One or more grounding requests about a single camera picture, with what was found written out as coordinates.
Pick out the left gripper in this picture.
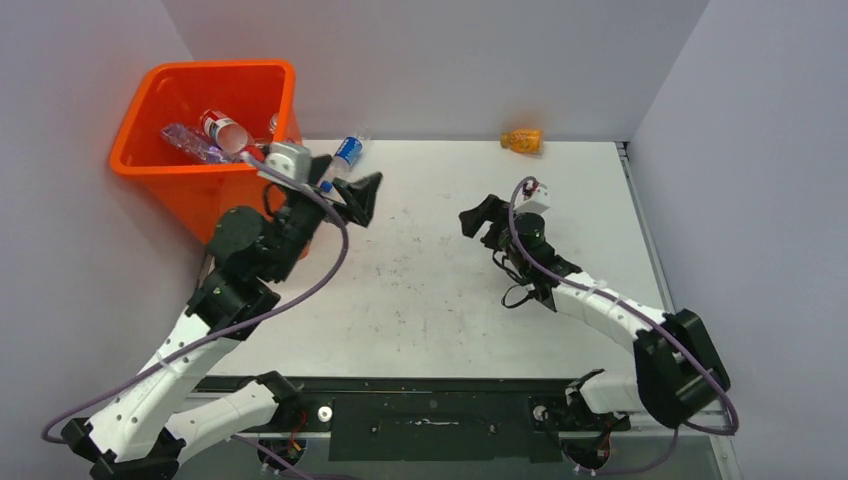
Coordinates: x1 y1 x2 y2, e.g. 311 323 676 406
267 153 381 281

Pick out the orange juice bottle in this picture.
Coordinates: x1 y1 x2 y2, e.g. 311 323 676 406
499 129 544 155

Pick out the red white label bottle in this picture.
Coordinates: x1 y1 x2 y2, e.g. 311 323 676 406
200 109 255 154

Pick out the crushed clear water bottle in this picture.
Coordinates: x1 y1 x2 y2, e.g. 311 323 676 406
160 123 233 165

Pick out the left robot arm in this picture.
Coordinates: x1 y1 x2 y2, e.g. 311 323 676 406
61 161 383 479

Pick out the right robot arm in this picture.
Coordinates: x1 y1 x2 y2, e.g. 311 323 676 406
458 190 739 435

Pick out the blue label bottle near bin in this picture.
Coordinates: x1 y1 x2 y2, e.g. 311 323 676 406
318 128 371 193

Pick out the clear bottle inside bin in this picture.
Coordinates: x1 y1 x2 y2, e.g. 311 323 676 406
267 112 279 141

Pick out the orange plastic bin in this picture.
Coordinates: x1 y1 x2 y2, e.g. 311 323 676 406
109 59 302 243

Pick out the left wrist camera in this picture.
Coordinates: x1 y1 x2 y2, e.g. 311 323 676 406
238 142 312 186

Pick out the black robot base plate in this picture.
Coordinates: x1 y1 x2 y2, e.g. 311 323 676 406
253 377 630 463

